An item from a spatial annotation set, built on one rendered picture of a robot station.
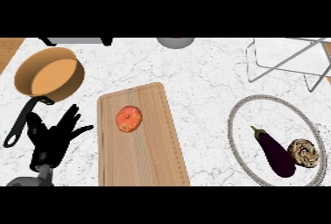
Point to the brown wooden panel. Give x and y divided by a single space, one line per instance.
7 51

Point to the grey appliance with black legs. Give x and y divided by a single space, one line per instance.
77 40

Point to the orange pumpkin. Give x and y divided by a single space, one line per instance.
128 118

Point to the purple eggplant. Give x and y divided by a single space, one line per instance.
275 154

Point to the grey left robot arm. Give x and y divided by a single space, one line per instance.
37 178

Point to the brown swirl cupcake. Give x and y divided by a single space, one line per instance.
304 152

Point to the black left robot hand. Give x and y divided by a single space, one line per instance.
50 140

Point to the wooden cutting board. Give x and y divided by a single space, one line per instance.
139 137

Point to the round white placemat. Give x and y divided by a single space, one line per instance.
258 116

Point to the grey round bowl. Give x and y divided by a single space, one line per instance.
174 42

